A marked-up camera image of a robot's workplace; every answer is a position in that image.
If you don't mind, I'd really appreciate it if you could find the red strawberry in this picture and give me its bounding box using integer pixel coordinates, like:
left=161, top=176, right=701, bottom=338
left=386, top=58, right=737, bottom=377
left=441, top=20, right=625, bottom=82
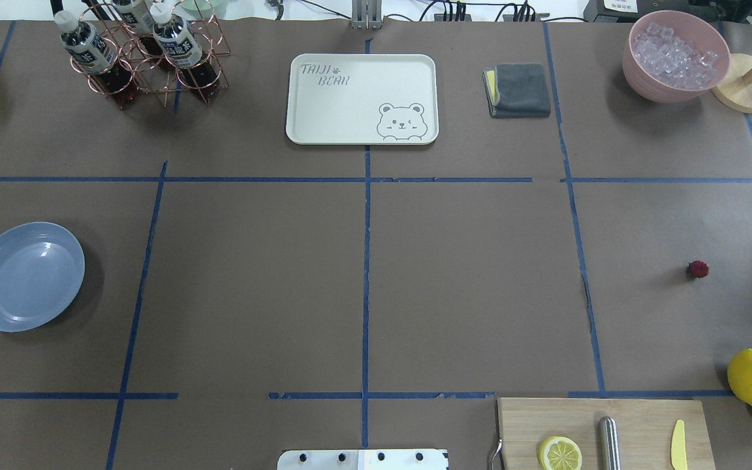
left=686, top=260, right=710, bottom=279

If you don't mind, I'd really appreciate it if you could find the blue round plate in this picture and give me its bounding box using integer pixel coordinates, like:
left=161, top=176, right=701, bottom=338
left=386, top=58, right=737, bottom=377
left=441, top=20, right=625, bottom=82
left=0, top=222, right=86, bottom=333

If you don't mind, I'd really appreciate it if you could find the cream bear tray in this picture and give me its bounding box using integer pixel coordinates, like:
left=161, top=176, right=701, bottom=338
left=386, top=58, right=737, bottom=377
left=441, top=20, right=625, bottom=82
left=285, top=54, right=439, bottom=146

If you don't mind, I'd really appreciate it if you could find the grey folded cloth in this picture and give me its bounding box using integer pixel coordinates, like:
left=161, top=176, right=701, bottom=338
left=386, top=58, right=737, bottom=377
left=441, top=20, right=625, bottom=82
left=482, top=63, right=551, bottom=118

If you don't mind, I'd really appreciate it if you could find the lemon half slice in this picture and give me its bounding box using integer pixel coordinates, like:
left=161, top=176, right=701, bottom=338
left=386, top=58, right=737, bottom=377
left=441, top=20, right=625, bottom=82
left=537, top=435, right=583, bottom=470

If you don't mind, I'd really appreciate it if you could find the dark tea bottle right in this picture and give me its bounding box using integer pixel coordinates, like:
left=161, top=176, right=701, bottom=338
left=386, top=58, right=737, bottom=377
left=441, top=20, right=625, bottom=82
left=149, top=2, right=220, bottom=101

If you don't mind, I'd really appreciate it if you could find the dark tea bottle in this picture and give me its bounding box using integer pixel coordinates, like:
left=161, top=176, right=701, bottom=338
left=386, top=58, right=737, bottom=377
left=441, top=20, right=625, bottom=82
left=149, top=2, right=220, bottom=101
left=110, top=1, right=164, bottom=57
left=54, top=10, right=138, bottom=107

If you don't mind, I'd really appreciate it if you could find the dark tea bottle back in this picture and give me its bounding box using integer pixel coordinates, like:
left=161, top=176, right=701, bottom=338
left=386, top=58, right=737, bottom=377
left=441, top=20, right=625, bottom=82
left=110, top=1, right=164, bottom=57

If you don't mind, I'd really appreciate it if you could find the wooden cutting board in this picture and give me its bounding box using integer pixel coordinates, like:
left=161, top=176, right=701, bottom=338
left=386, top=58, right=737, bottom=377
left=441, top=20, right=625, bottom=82
left=496, top=398, right=717, bottom=470

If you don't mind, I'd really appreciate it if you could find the dark tea bottle left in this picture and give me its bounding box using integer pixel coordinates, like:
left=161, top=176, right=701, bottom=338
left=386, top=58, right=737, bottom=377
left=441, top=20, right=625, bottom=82
left=54, top=10, right=138, bottom=107

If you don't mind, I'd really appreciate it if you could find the pink bowl of ice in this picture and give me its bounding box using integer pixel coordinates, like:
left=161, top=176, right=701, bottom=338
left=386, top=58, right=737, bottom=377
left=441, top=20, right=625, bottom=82
left=623, top=10, right=730, bottom=103

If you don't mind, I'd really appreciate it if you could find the yellow plastic knife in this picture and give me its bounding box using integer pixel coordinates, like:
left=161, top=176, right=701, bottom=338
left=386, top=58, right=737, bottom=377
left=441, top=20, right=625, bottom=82
left=670, top=419, right=687, bottom=470

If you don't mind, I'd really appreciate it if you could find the wooden round stand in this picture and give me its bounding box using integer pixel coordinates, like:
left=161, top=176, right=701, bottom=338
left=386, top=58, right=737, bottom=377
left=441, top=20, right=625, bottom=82
left=710, top=1, right=752, bottom=114

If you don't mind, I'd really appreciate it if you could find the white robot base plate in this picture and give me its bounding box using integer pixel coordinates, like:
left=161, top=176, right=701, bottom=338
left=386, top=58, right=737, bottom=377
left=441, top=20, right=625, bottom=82
left=277, top=448, right=450, bottom=469

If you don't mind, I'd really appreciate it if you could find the copper wire bottle rack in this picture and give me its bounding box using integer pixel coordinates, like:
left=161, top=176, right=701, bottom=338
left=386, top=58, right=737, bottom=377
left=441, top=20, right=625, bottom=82
left=52, top=1, right=232, bottom=109

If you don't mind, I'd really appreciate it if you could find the steel knife handle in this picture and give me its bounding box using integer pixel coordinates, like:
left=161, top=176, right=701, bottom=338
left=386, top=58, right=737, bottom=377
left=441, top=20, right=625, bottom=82
left=598, top=416, right=621, bottom=469

